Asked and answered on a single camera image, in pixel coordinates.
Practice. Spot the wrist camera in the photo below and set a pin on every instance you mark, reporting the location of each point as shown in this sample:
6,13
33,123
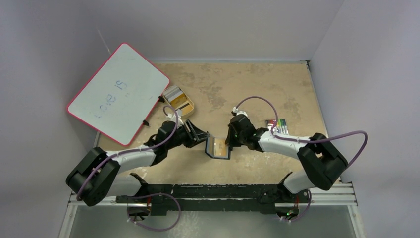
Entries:
175,116
235,111

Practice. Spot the pack of coloured markers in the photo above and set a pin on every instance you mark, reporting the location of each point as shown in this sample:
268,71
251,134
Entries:
281,126

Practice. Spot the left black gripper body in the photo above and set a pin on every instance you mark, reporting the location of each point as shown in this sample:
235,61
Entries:
183,137

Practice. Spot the stack of credit cards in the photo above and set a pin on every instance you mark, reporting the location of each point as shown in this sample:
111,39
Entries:
172,92

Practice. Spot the black card holder wallet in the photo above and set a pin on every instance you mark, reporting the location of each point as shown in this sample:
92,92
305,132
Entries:
209,147

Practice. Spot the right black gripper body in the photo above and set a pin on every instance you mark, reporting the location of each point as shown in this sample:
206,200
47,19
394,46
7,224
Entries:
234,132

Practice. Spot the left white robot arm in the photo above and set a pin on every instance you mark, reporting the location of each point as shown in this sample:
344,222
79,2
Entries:
94,177

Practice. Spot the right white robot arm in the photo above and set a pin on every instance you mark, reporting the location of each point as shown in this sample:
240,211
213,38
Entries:
322,163

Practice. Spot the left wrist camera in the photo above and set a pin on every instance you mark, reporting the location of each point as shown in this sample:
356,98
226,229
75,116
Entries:
175,116

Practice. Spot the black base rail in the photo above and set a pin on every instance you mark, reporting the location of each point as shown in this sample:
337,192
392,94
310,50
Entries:
262,198

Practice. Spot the aluminium frame rail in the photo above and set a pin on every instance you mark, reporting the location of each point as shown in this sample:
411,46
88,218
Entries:
339,195

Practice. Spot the white board with pink rim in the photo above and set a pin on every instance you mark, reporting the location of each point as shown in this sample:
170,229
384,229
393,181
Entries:
120,96

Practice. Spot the gold card lying in tray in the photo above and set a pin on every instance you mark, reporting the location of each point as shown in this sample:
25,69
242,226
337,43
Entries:
186,107

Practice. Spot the beige oval card tray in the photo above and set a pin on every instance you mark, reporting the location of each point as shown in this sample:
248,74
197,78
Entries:
179,100

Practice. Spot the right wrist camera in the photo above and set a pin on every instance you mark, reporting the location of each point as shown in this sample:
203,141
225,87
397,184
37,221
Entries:
235,111

